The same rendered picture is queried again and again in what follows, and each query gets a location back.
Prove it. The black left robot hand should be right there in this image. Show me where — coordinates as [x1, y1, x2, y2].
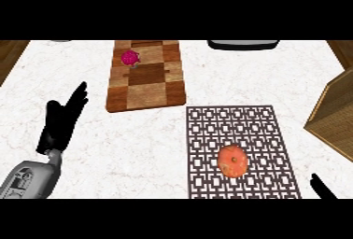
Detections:
[35, 81, 90, 156]

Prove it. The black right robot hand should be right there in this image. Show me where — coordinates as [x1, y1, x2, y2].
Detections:
[308, 173, 338, 200]

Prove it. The orange squash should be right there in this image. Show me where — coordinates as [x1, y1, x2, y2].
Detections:
[217, 144, 249, 179]

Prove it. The brown patterned placemat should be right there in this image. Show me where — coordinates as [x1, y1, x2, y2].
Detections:
[184, 105, 303, 200]

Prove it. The checkered wooden cutting board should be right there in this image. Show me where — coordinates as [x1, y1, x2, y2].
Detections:
[105, 40, 187, 114]

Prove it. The pink cupcake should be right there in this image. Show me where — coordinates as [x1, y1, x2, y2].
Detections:
[119, 49, 140, 69]

